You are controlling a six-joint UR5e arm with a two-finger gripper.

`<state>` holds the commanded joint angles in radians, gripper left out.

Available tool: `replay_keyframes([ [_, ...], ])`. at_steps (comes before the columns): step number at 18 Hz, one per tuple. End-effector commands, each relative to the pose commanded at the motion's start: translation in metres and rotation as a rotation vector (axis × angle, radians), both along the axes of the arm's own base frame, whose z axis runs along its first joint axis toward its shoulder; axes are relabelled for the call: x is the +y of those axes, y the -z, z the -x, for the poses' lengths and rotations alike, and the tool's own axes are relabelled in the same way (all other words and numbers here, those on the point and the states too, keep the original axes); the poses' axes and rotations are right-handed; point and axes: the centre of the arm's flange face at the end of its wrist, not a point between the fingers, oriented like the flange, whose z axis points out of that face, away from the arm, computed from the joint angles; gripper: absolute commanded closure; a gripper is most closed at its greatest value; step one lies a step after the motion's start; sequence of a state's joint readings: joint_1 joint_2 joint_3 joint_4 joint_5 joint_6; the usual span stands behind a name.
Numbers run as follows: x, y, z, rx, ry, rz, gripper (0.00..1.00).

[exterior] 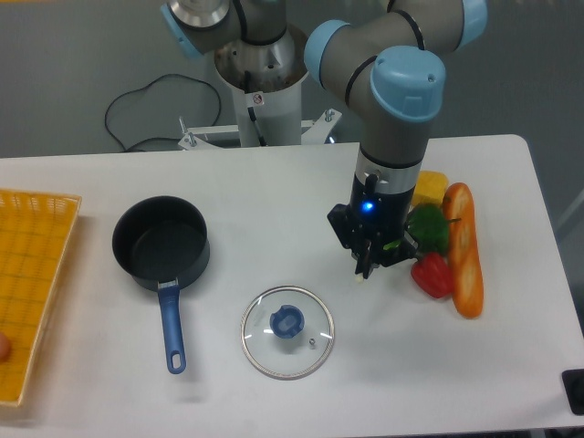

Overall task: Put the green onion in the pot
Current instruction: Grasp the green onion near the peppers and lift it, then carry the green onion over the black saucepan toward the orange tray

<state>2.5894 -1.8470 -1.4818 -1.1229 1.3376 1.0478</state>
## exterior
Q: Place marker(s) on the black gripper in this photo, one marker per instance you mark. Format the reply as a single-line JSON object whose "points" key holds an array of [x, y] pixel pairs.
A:
{"points": [[371, 214]]}

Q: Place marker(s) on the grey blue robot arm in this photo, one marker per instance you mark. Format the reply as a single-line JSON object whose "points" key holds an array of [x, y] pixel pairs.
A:
{"points": [[389, 72]]}

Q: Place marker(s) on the red bell pepper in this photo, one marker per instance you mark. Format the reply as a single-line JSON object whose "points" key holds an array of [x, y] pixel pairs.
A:
{"points": [[433, 276]]}

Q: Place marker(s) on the green bell pepper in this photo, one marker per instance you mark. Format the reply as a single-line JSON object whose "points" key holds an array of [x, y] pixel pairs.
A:
{"points": [[428, 226]]}

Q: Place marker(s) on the yellow bell pepper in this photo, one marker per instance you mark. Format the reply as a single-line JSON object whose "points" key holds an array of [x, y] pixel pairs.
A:
{"points": [[430, 188]]}

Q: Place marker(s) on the orange baguette bread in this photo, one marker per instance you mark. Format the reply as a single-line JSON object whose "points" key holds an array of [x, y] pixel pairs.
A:
{"points": [[462, 252]]}

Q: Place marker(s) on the glass lid with blue knob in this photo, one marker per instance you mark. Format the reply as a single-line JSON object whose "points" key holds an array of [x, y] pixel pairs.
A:
{"points": [[287, 333]]}

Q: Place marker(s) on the black object at table edge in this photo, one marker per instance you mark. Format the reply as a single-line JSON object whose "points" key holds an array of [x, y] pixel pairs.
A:
{"points": [[573, 381]]}

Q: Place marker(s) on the yellow woven basket tray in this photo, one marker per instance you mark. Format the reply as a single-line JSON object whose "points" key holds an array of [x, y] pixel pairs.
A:
{"points": [[35, 231]]}

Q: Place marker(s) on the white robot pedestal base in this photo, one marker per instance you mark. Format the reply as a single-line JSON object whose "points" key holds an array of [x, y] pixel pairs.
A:
{"points": [[266, 86]]}

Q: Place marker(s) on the dark pot with blue handle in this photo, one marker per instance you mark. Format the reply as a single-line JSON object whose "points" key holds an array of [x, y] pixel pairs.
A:
{"points": [[162, 243]]}

